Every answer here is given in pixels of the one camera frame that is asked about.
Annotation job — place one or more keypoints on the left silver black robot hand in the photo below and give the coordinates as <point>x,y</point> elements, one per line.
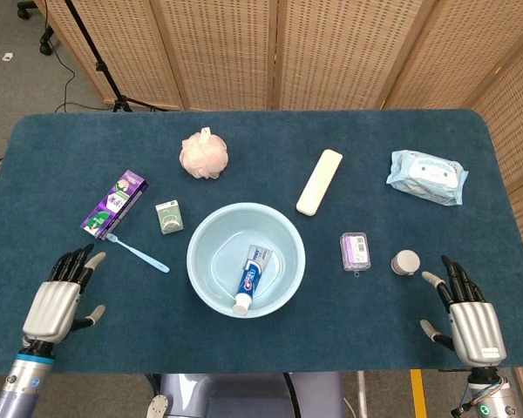
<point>52,309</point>

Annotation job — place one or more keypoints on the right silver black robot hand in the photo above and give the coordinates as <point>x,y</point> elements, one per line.
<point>479,331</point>

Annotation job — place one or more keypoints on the light blue toothbrush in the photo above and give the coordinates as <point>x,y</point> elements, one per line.
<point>144,257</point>

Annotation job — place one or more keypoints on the small green soap box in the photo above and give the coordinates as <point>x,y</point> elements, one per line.
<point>169,217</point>

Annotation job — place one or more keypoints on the blue white toothpaste tube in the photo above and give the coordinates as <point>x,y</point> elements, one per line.
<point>250,278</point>

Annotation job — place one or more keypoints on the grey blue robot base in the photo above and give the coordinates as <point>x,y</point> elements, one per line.
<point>244,392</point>

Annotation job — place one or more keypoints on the purple toothpaste carton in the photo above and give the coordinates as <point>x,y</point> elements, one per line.
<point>113,204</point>

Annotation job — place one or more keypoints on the clear box of purple floss picks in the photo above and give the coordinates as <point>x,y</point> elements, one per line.
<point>355,252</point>

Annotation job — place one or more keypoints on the light blue plastic basin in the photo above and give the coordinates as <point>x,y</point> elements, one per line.
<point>209,270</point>

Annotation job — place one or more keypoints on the cream rectangular case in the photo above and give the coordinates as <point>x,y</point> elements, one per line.
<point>319,183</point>

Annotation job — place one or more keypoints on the small white jar grey lid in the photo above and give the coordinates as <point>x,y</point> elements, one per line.
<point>405,262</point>

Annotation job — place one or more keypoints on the light blue wet wipes pack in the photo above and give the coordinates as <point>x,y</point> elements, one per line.
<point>427,176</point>

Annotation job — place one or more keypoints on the teal table cloth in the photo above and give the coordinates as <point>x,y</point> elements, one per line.
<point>69,143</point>

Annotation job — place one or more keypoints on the pink mesh bath sponge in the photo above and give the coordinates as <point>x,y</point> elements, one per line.
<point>202,157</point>

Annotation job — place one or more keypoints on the black tripod stand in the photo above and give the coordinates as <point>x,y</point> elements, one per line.
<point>99,67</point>

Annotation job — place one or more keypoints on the small white floor scrap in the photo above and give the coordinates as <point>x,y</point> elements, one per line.
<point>8,56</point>

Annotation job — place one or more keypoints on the black office chair base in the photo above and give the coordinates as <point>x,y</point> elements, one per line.
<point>43,43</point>

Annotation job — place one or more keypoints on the woven wooden folding screen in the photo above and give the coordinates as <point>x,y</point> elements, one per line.
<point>226,52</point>

